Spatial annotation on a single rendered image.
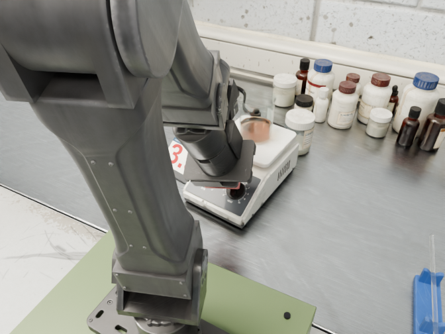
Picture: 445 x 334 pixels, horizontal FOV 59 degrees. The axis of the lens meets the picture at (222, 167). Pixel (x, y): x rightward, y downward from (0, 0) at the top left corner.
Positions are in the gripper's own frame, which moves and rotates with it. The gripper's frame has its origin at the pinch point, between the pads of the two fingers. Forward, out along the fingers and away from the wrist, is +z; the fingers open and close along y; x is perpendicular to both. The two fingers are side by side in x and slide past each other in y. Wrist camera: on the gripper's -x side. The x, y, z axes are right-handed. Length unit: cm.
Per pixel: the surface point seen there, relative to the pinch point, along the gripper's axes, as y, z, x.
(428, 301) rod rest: -28.9, 4.7, 14.6
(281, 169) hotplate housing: -6.4, 6.2, -5.4
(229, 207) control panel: 0.7, 1.4, 3.7
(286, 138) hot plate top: -7.0, 4.5, -10.8
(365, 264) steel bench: -20.8, 6.5, 10.1
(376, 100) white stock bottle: -23.1, 20.2, -29.0
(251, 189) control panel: -2.6, 1.4, 0.4
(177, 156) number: 14.5, 5.9, -7.8
